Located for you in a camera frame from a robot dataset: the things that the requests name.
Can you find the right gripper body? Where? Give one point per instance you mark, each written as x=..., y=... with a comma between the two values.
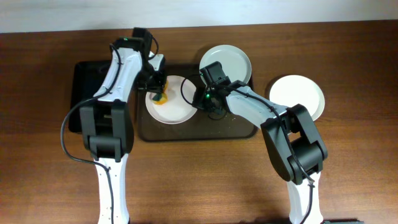
x=210, y=107

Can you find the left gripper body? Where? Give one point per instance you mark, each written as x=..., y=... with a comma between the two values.
x=157, y=84

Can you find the green yellow sponge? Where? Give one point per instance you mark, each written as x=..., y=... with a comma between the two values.
x=161, y=98

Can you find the pink plate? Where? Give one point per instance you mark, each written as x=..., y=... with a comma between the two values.
x=175, y=110

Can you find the pale green plate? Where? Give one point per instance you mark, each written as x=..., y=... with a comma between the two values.
x=235, y=63

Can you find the white plate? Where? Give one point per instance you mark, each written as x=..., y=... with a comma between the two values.
x=291, y=90

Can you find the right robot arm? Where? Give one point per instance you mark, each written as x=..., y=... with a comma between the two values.
x=295, y=147

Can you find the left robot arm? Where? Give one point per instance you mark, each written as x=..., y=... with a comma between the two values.
x=106, y=124

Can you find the dark brown tray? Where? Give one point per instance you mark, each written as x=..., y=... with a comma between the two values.
x=202, y=126

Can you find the black small tray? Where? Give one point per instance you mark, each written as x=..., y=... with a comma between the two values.
x=88, y=78

